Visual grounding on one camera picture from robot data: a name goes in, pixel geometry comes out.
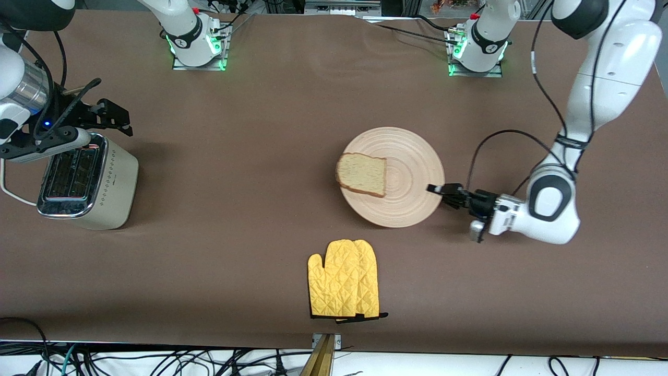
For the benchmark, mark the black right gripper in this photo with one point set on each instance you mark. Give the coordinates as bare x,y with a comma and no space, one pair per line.
78,113

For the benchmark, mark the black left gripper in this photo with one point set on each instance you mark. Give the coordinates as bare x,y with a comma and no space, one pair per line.
479,202

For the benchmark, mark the round wooden plate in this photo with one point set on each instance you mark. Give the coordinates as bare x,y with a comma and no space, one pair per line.
412,177

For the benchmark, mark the slice of bread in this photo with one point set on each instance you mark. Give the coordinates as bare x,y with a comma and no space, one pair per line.
362,175

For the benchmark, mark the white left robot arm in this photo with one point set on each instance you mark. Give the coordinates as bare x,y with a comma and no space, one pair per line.
605,78

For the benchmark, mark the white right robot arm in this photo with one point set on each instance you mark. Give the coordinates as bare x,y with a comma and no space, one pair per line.
182,26

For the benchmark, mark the cream and chrome toaster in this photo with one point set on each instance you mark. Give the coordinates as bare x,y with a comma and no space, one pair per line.
115,183

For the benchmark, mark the yellow quilted oven mitt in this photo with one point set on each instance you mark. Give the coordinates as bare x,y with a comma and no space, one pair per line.
344,282

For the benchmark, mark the brown table cover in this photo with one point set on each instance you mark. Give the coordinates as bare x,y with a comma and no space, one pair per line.
261,130

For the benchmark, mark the aluminium profile bar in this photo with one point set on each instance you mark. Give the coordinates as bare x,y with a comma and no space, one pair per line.
322,360

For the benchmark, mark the grey metal equipment box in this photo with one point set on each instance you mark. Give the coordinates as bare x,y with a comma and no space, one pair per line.
342,7

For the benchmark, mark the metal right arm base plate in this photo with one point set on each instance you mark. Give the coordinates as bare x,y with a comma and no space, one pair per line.
198,68

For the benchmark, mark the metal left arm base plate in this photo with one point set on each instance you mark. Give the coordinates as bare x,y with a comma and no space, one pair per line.
477,74

